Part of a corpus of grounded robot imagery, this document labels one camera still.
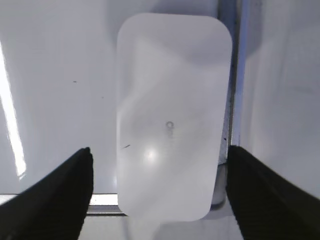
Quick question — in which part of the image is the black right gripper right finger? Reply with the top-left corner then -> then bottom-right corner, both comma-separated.
226,145 -> 320,240

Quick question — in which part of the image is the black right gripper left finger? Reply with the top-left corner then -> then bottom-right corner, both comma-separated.
0,147 -> 94,240

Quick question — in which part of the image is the white rectangular whiteboard eraser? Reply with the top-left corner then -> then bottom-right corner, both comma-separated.
116,13 -> 233,222

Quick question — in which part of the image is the silver framed whiteboard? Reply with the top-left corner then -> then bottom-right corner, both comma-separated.
0,0 -> 238,217

